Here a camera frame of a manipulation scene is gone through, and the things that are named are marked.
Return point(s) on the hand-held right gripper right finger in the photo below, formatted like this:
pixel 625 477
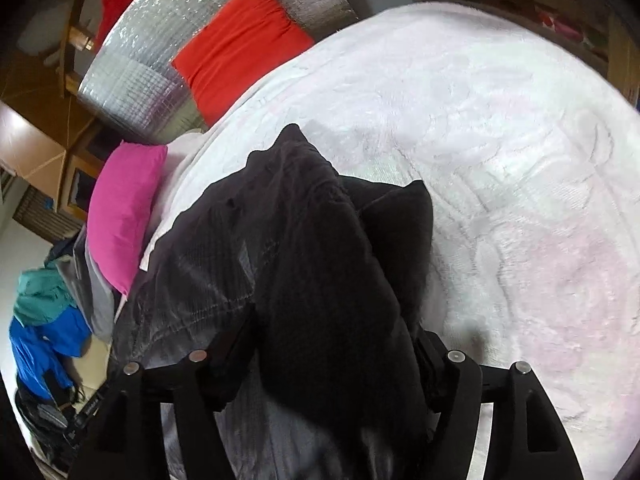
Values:
pixel 426 360

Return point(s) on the silver foil headboard cover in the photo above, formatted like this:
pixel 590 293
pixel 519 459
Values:
pixel 145 85

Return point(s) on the teal garment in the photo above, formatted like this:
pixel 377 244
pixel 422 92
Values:
pixel 42 292

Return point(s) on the blue garment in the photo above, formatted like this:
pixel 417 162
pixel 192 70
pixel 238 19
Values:
pixel 45 350

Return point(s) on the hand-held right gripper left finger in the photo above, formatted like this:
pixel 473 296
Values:
pixel 235 340

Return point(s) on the wooden rack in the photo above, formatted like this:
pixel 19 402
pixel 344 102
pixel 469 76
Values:
pixel 75 35

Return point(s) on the grey pillow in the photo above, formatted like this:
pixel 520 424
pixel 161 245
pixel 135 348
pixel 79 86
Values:
pixel 97 290

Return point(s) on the brown wooden cabinet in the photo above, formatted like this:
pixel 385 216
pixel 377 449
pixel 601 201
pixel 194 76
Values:
pixel 45 150

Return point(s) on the red pillow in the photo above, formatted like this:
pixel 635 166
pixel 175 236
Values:
pixel 235 45

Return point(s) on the pink pillow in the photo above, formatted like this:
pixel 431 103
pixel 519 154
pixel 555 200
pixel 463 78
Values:
pixel 125 210

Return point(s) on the black quilted jacket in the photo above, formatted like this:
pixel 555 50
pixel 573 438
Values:
pixel 310 260

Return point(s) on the white fluffy blanket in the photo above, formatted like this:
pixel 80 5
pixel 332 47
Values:
pixel 500 160

